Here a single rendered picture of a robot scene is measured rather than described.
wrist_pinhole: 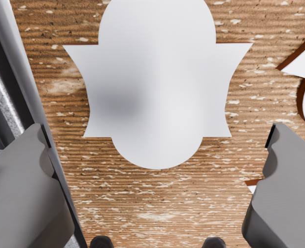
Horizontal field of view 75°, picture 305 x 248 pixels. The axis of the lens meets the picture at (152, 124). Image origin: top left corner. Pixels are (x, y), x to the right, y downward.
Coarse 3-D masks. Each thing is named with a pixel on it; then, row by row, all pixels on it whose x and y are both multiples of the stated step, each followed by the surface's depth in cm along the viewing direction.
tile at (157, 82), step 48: (144, 0) 12; (192, 0) 12; (96, 48) 13; (144, 48) 13; (192, 48) 13; (240, 48) 13; (96, 96) 15; (144, 96) 15; (192, 96) 15; (144, 144) 17; (192, 144) 17
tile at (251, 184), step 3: (249, 180) 20; (252, 180) 20; (255, 180) 20; (258, 180) 20; (246, 183) 20; (249, 183) 20; (252, 183) 20; (255, 183) 20; (249, 186) 20; (252, 186) 20; (255, 186) 20; (252, 189) 20; (252, 192) 20
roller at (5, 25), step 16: (0, 0) 14; (0, 16) 15; (0, 32) 15; (16, 32) 15; (16, 48) 16; (16, 64) 16; (32, 80) 17; (32, 96) 18; (32, 112) 19; (48, 128) 19; (64, 176) 23
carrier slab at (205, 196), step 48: (48, 0) 13; (96, 0) 13; (240, 0) 13; (288, 0) 12; (48, 48) 14; (288, 48) 14; (48, 96) 16; (240, 96) 16; (288, 96) 16; (96, 144) 18; (240, 144) 18; (96, 192) 22; (144, 192) 21; (192, 192) 21; (240, 192) 21; (144, 240) 26; (192, 240) 26; (240, 240) 26
